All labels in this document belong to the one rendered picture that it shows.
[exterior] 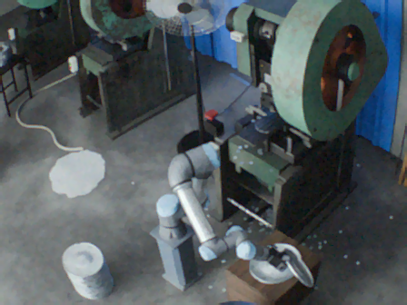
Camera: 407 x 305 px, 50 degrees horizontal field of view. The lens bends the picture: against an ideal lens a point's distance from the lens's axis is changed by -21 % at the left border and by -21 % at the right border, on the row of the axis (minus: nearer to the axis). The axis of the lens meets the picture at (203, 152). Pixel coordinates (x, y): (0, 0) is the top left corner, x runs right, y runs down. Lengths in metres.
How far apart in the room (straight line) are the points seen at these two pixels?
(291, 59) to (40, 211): 2.37
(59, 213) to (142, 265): 0.83
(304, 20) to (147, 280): 1.89
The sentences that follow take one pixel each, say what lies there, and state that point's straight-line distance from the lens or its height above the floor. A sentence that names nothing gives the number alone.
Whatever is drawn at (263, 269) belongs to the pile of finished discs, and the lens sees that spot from 2.76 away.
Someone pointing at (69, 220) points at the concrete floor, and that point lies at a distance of 3.70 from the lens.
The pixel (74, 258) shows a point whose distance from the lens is 3.08.
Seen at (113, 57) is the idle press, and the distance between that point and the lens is 4.05.
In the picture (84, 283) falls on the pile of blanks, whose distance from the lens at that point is 3.04.
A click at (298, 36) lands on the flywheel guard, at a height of 1.58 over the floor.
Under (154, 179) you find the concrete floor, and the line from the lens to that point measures 3.85.
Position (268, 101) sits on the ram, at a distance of 2.86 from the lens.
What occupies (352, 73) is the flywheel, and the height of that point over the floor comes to 1.34.
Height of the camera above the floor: 2.56
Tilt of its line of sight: 40 degrees down
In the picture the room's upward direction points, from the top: 6 degrees counter-clockwise
